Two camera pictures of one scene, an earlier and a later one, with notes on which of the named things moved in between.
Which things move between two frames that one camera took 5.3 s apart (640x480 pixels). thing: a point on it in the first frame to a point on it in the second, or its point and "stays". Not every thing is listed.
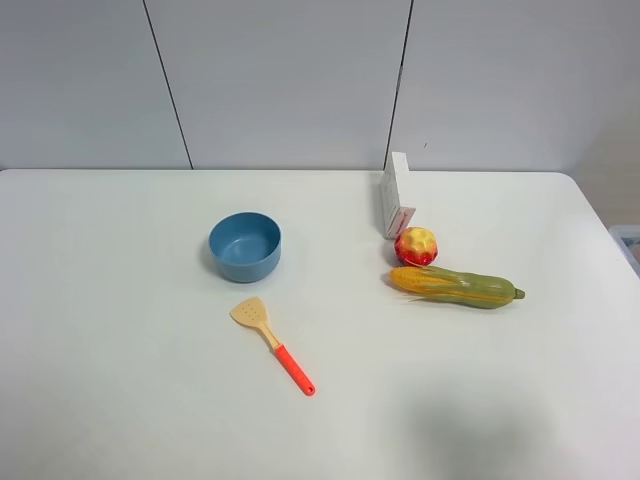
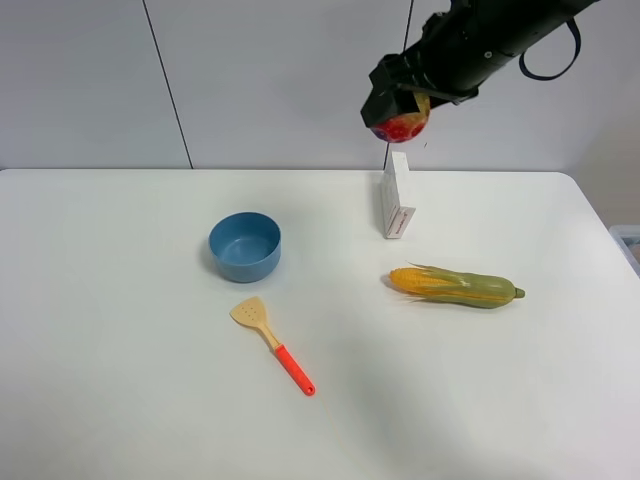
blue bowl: x=245 y=246 stays
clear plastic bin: x=627 y=238 stays
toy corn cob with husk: x=445 y=285 stays
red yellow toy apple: x=416 y=246 to x=405 y=127
